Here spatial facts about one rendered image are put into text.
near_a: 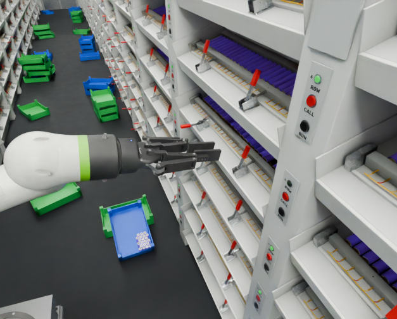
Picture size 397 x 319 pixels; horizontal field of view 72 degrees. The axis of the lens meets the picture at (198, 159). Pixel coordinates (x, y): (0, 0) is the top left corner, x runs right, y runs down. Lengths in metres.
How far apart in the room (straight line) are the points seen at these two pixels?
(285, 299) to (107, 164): 0.54
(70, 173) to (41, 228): 1.49
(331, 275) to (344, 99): 0.34
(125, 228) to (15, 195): 1.13
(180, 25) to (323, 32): 0.65
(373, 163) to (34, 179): 0.55
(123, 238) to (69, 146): 1.23
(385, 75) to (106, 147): 0.45
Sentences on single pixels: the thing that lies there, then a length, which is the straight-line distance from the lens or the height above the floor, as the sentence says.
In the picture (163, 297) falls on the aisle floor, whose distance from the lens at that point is 1.56.
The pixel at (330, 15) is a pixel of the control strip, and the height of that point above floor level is 1.32.
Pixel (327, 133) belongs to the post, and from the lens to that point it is 0.44.
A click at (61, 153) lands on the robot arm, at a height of 1.10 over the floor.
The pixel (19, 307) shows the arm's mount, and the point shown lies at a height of 0.38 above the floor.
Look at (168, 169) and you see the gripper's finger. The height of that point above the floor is 1.02.
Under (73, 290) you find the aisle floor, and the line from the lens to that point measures 1.69.
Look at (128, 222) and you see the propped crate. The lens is 1.76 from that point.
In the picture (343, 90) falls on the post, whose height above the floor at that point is 1.24.
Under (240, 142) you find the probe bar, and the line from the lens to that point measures 0.82.
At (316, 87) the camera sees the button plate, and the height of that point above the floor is 1.23.
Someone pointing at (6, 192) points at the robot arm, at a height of 1.00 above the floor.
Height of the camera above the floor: 1.39
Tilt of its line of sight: 37 degrees down
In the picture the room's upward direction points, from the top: straight up
